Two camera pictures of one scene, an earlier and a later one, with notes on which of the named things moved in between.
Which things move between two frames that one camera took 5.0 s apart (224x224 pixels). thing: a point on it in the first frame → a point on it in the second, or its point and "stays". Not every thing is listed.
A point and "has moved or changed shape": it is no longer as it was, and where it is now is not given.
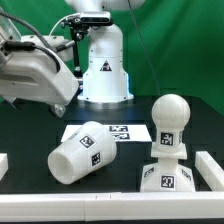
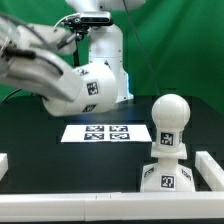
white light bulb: [170, 114] stays
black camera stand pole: [78, 75] stays
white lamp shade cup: [92, 147] has moved or changed shape
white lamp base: [167, 176] stays
